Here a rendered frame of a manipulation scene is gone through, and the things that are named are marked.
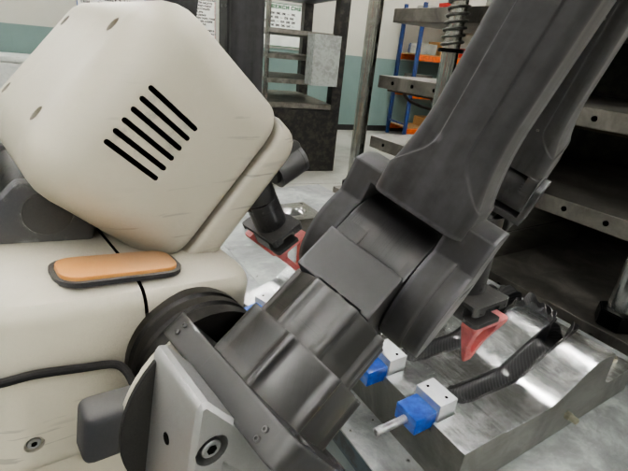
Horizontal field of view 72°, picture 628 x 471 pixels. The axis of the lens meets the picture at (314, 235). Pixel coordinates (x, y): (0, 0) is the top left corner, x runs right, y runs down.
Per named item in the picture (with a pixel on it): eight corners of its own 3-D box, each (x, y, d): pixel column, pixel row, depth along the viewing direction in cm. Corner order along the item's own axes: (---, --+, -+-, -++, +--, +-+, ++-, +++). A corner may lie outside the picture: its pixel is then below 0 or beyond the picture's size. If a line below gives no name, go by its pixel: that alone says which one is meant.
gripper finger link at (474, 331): (455, 332, 64) (469, 277, 60) (495, 362, 59) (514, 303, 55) (421, 345, 61) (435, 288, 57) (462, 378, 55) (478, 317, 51)
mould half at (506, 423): (449, 500, 62) (472, 430, 56) (345, 382, 81) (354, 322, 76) (623, 389, 87) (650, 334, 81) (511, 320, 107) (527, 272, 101)
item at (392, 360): (337, 406, 67) (342, 378, 65) (321, 385, 71) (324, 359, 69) (401, 380, 74) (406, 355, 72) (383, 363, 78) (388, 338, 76)
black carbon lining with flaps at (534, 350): (458, 419, 66) (472, 369, 63) (390, 356, 79) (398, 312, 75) (580, 356, 84) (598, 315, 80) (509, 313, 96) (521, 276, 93)
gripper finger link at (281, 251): (295, 248, 86) (280, 211, 80) (319, 262, 81) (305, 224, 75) (269, 268, 83) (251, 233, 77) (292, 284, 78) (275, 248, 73)
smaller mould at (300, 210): (268, 244, 134) (270, 223, 131) (249, 226, 146) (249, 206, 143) (323, 235, 144) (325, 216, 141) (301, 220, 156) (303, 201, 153)
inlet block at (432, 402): (383, 460, 59) (390, 431, 57) (362, 434, 63) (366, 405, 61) (449, 425, 66) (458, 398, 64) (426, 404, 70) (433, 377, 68)
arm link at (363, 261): (279, 280, 25) (349, 340, 23) (388, 165, 28) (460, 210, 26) (303, 321, 34) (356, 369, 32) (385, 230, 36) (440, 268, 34)
